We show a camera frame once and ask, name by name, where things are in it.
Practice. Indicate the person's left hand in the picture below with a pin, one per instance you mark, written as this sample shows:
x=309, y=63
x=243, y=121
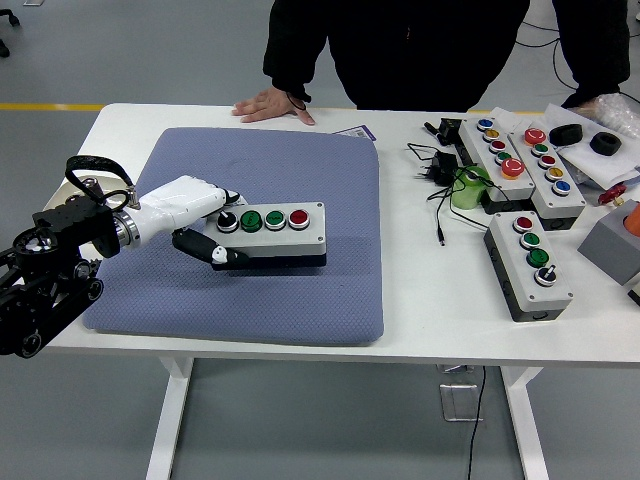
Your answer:
x=584, y=106

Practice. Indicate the person's right hand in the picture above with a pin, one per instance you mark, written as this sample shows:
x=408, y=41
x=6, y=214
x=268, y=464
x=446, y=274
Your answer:
x=272, y=105

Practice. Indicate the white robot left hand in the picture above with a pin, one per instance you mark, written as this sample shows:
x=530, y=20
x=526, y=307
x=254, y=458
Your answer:
x=175, y=205

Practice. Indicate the grey four-button control box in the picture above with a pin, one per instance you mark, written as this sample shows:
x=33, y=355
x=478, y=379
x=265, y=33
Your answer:
x=310, y=235

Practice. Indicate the person's right forearm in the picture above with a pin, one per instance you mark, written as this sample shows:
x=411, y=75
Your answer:
x=292, y=50

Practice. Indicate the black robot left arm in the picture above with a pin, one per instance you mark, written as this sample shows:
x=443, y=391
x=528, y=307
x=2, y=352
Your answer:
x=65, y=225

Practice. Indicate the person's left forearm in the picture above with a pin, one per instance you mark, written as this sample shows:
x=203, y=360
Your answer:
x=595, y=50

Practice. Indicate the five-button box, red mushroom end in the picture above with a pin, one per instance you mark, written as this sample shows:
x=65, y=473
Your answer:
x=570, y=202

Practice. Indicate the five-button box, blue end button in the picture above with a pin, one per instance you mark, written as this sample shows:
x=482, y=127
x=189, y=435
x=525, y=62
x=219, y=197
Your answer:
x=520, y=187

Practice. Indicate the grey box with orange button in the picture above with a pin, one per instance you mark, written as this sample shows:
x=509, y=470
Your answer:
x=610, y=245

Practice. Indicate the grey four-button box, black selector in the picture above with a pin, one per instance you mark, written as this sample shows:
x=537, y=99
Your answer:
x=550, y=300

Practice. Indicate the clear plastic bag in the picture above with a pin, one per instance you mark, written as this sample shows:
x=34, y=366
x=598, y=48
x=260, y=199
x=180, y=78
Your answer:
x=620, y=112

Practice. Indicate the large white paper sheet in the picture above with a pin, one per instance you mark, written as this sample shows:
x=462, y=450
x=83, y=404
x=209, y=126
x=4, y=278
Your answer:
x=600, y=167

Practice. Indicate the small white paper sheet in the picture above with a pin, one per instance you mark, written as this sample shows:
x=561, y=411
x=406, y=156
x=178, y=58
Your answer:
x=505, y=116

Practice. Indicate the purple and white label card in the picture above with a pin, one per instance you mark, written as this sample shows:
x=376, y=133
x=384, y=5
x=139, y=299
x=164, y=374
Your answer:
x=357, y=132

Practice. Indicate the small black device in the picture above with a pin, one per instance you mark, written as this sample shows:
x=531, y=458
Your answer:
x=450, y=129

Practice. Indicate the blue-grey textured mat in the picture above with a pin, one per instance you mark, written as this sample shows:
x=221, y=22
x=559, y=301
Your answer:
x=280, y=310

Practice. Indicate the green tape roll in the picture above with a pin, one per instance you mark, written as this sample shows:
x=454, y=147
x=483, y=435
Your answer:
x=462, y=197

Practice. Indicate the black connector plug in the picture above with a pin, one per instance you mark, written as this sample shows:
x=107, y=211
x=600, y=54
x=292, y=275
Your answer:
x=430, y=127

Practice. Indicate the white table leg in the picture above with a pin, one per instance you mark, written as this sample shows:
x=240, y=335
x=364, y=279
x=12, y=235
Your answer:
x=165, y=430
x=530, y=430

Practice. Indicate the black chair base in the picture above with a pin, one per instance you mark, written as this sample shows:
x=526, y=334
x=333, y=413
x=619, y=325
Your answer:
x=4, y=49

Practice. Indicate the metal floor plate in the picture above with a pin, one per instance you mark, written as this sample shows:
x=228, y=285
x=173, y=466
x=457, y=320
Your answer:
x=457, y=402

